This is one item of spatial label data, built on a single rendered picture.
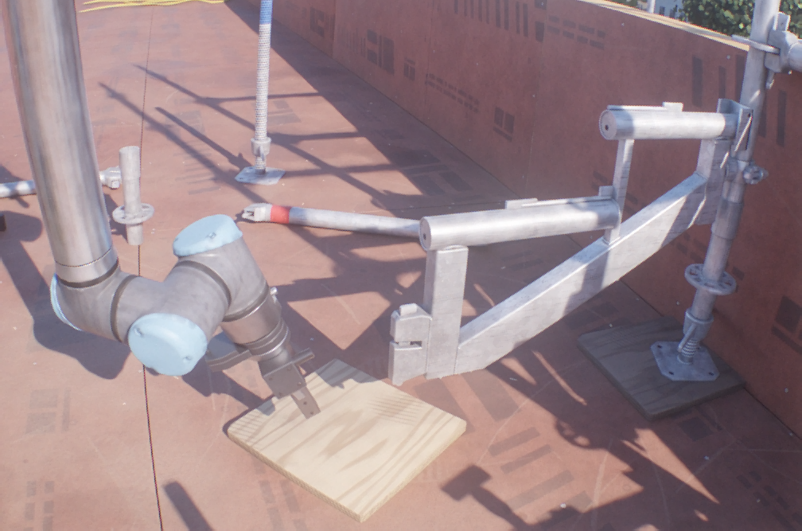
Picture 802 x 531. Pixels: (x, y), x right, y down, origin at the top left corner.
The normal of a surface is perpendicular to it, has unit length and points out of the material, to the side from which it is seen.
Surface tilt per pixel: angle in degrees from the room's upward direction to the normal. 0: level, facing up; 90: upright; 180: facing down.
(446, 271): 90
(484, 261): 0
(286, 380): 90
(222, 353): 25
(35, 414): 0
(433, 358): 90
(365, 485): 0
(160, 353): 105
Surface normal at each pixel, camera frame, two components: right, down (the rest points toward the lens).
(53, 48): 0.75, 0.40
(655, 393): 0.07, -0.90
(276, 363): -0.33, -0.77
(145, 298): -0.05, -0.61
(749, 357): -0.94, 0.09
